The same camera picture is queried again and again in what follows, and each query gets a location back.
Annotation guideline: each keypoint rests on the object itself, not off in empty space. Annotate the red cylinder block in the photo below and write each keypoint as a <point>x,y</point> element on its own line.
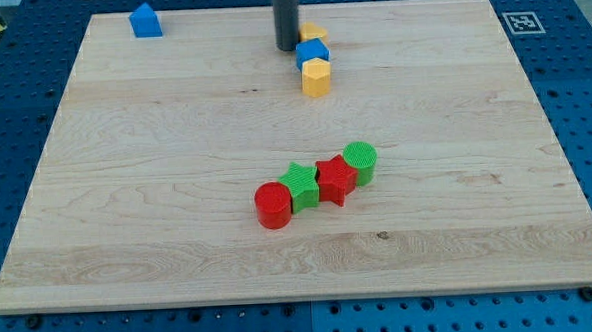
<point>273,205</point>

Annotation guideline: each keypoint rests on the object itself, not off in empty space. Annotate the green cylinder block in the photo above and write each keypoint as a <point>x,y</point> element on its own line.
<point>363,157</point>

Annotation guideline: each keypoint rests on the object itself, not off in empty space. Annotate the yellow hexagon block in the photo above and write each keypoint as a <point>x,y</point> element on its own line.
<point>316,77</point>

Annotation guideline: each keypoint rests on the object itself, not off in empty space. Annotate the yellow heart block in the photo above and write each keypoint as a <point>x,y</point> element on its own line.
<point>310,30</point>

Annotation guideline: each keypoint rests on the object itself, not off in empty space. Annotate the wooden board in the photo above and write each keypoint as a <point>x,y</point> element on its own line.
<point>143,196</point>

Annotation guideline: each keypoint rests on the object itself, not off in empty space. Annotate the blue cube block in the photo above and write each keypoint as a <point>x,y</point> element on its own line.
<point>309,49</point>

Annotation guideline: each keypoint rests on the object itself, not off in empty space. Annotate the white fiducial marker tag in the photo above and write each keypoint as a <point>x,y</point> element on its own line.
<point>523,23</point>

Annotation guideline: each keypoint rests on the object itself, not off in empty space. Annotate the blue triangle block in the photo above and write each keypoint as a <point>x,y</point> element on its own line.
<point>145,22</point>

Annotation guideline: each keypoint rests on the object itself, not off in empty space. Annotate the red star block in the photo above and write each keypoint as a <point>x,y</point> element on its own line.
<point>336,179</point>

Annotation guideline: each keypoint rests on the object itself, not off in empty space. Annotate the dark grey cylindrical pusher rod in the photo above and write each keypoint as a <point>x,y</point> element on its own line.
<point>285,14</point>

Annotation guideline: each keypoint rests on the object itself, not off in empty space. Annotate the green star block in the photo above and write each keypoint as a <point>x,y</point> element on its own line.
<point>303,186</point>

